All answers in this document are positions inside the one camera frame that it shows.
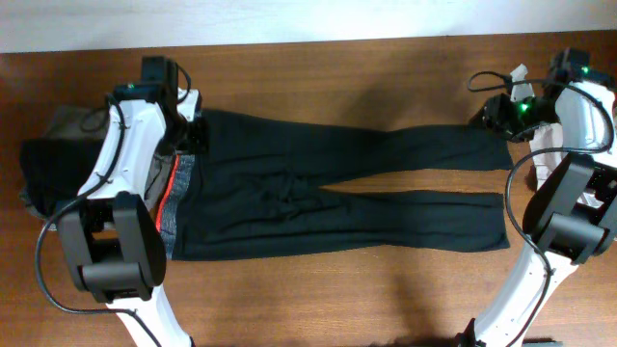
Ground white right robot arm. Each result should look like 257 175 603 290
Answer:
454 48 616 346

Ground crumpled beige garment pile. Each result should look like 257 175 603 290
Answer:
529 123 616 207

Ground folded black garment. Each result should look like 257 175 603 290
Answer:
19 139 103 219

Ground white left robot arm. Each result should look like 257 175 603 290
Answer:
56 84 201 346

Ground black leggings with red waistband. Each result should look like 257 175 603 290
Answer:
158 110 512 261

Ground folded grey garment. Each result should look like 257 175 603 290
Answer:
19 104 177 231

